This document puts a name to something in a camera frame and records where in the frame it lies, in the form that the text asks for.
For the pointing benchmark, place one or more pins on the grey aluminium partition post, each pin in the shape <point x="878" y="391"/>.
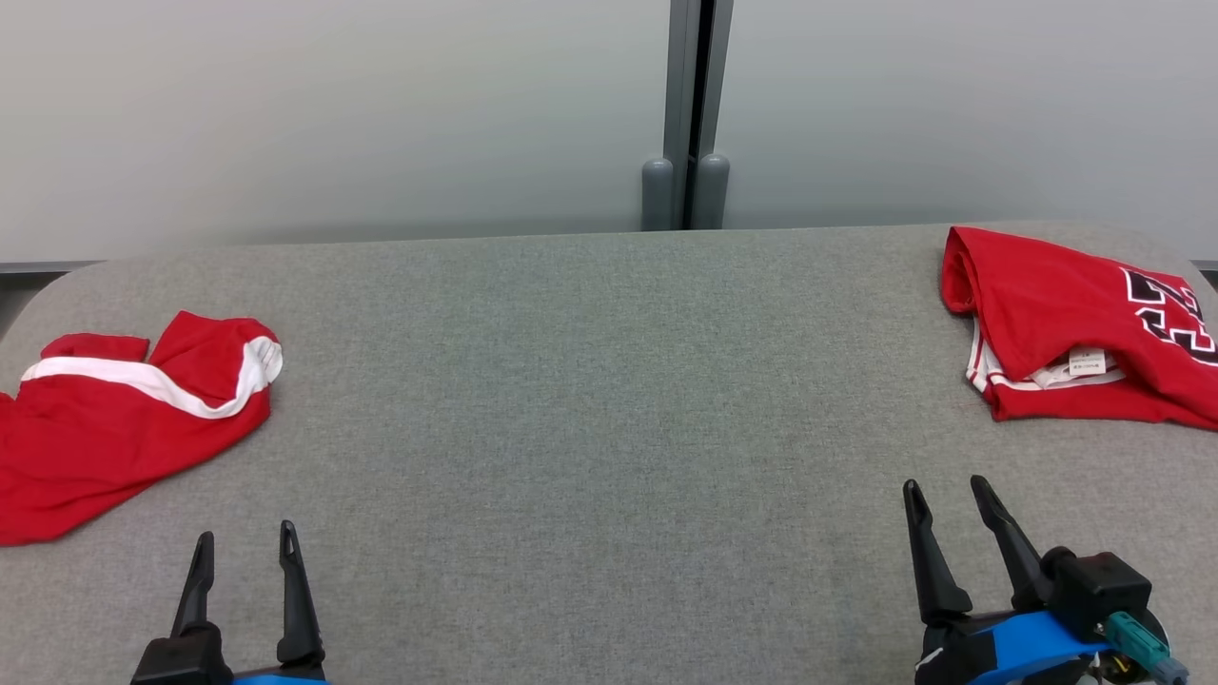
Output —
<point x="677" y="95"/>
<point x="720" y="95"/>

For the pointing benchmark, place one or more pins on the blue camera mount bracket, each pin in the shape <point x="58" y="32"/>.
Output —
<point x="281" y="680"/>
<point x="1037" y="647"/>

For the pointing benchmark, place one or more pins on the red jersey shirt white sleeves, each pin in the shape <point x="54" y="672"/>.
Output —
<point x="1056" y="304"/>

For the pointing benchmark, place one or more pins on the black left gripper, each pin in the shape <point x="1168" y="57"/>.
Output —
<point x="181" y="666"/>

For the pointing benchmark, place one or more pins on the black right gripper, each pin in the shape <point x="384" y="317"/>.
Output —
<point x="956" y="652"/>

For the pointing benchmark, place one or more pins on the red shorts white trim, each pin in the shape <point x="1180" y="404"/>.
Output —
<point x="95" y="438"/>

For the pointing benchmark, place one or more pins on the blue right camera mount bracket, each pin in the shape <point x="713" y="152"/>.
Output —
<point x="1037" y="647"/>

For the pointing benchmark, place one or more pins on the blue left camera mount bracket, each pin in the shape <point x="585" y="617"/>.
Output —
<point x="281" y="680"/>

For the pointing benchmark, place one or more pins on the grey fabric padded surface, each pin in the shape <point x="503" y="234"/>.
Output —
<point x="590" y="428"/>

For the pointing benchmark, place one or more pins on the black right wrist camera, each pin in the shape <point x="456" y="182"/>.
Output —
<point x="1094" y="585"/>

